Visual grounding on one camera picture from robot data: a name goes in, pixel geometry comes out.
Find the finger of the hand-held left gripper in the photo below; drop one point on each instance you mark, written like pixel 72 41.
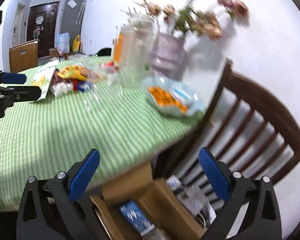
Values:
pixel 25 93
pixel 13 78

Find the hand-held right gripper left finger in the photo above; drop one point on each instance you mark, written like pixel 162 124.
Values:
pixel 86 172

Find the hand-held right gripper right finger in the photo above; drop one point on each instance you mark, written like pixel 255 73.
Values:
pixel 213 176

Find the yellow snack packet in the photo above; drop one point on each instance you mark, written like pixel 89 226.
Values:
pixel 71 72

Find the red blue-label snack packet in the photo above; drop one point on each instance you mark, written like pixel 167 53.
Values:
pixel 80 85

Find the light brown wooden chair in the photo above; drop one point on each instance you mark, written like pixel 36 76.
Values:
pixel 22 61

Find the white green snack packet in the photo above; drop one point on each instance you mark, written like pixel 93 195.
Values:
pixel 43 80

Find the white power strip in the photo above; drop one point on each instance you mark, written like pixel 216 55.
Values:
pixel 193 200

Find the white fluffy ball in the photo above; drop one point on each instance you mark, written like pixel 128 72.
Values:
pixel 61 88

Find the green checked tablecloth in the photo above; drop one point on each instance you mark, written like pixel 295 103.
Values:
pixel 90 130

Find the small cardboard box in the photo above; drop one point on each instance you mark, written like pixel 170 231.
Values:
pixel 53 52

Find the white door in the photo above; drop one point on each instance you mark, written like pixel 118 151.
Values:
pixel 18 25

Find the paper door decoration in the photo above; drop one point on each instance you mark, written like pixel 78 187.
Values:
pixel 38 26

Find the light blue printed bag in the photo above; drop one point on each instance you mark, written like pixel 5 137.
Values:
pixel 62 42

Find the dark brown door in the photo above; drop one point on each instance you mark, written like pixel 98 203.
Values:
pixel 48 25

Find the blue white packet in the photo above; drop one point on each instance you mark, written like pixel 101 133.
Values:
pixel 136 217

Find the yellow bag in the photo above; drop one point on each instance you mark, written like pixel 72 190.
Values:
pixel 76 44

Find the light blue bowl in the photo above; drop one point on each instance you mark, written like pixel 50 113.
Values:
pixel 190 107

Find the grey refrigerator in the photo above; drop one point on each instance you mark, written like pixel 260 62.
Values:
pixel 70 22

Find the dark wooden slatted chair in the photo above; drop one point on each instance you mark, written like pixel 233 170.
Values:
pixel 262 112

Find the black bag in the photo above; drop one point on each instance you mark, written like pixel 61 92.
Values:
pixel 104 52

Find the pile of orange snacks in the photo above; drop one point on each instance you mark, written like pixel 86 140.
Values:
pixel 165 98

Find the white paper sheet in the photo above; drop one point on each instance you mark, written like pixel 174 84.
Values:
pixel 71 3

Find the folded umbrella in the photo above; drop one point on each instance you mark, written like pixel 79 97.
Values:
pixel 80 11

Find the clear glass jar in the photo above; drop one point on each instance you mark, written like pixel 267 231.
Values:
pixel 135 55
pixel 168 57

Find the dried pink flowers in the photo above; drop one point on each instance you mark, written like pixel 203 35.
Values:
pixel 207 23

